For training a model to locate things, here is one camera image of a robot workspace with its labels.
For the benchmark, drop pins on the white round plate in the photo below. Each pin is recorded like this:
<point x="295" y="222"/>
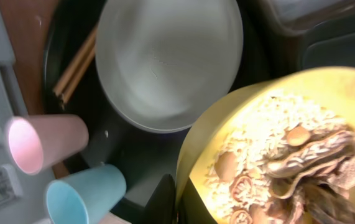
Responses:
<point x="162" y="63"/>

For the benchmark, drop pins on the clear plastic waste bin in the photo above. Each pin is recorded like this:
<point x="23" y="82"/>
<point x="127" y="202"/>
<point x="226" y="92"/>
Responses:
<point x="295" y="17"/>

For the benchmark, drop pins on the food scraps and rice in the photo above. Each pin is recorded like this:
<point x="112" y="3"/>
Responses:
<point x="289" y="160"/>

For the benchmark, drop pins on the pink plastic cup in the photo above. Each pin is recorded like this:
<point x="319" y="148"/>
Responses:
<point x="38" y="142"/>

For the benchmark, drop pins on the light blue plastic cup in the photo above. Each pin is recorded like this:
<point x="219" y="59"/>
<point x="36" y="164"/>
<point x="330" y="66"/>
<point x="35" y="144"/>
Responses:
<point x="86" y="196"/>

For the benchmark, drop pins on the round black tray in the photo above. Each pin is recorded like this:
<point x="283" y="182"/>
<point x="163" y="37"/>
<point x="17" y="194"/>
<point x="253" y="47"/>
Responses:
<point x="144" y="158"/>

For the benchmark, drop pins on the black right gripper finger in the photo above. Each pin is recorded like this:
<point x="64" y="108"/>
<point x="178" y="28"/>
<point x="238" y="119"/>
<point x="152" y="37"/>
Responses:
<point x="160" y="208"/>

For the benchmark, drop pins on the wooden chopstick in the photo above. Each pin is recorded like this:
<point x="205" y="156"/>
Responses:
<point x="76" y="78"/>
<point x="67" y="74"/>

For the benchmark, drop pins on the black rectangular waste bin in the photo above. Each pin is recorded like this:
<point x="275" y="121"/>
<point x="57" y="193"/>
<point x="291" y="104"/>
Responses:
<point x="331" y="43"/>

